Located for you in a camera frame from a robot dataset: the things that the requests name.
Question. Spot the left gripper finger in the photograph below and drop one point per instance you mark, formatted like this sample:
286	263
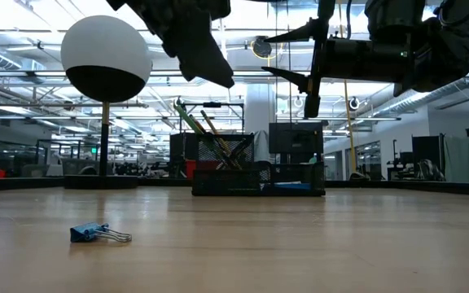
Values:
206	57

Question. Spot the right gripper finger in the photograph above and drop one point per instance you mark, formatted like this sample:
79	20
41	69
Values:
303	34
299	81

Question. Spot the yellow pencil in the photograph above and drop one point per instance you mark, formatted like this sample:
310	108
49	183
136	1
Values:
209	122

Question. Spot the orange pencil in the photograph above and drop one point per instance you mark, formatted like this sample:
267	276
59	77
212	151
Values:
197	123

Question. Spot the black pen with silver band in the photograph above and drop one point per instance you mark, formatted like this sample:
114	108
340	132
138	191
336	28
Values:
238	152

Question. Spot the blue sticky note pad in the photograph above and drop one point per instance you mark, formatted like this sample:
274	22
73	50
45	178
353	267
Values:
287	187

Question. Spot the blue binder clip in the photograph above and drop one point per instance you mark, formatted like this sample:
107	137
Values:
84	233

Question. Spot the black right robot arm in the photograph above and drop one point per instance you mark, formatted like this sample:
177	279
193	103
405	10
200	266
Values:
442	49

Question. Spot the black mesh desk organizer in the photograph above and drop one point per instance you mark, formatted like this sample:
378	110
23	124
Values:
226	183

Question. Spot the white globe table lamp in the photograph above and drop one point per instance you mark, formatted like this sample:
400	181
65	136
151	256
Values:
104	45

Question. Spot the black cabinet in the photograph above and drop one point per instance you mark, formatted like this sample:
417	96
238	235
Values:
181	146

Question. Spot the grey green hanging cloth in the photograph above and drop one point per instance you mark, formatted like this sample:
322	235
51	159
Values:
462	158

